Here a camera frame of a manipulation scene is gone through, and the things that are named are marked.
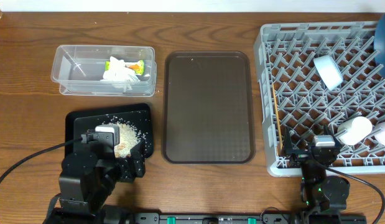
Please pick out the green yellow snack wrapper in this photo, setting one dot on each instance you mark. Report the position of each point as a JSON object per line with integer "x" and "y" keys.
{"x": 138, "y": 66}

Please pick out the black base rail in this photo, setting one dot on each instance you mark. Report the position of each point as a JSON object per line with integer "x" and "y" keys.
{"x": 211, "y": 218}

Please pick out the pile of cooked rice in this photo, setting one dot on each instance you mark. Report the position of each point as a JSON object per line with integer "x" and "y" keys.
{"x": 130, "y": 135}

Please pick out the pink plastic cup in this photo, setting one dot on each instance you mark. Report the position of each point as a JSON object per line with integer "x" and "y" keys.
{"x": 380, "y": 136}

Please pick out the brown serving tray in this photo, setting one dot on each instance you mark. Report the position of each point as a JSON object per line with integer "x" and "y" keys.
{"x": 208, "y": 112}

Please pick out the grey dishwasher rack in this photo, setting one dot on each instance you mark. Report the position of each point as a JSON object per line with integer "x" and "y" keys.
{"x": 284, "y": 55}

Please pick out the wooden chopstick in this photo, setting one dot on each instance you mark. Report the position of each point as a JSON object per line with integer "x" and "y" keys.
{"x": 277, "y": 117}

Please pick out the light blue bowl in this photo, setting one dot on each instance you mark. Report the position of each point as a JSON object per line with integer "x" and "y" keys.
{"x": 328, "y": 71}

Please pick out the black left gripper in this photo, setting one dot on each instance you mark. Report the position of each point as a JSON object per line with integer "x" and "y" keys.
{"x": 130, "y": 168}

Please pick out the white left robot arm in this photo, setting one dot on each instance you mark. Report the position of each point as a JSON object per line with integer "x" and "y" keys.
{"x": 87, "y": 180}

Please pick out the clear plastic waste bin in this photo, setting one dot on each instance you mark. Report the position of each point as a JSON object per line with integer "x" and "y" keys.
{"x": 78, "y": 69}

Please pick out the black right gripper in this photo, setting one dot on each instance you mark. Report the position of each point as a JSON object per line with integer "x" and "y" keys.
{"x": 300, "y": 156}

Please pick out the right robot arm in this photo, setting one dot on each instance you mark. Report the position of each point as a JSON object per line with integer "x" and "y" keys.
{"x": 324, "y": 195}

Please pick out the black plastic tray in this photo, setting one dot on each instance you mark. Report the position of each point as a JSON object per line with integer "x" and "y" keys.
{"x": 137, "y": 115}

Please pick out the cream plastic cup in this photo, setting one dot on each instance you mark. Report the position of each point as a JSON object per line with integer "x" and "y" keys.
{"x": 356, "y": 130}

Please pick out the white tissue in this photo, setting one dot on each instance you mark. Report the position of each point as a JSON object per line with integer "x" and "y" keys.
{"x": 120, "y": 76}

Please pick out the dark blue plate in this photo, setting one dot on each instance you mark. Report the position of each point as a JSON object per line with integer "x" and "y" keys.
{"x": 379, "y": 44}

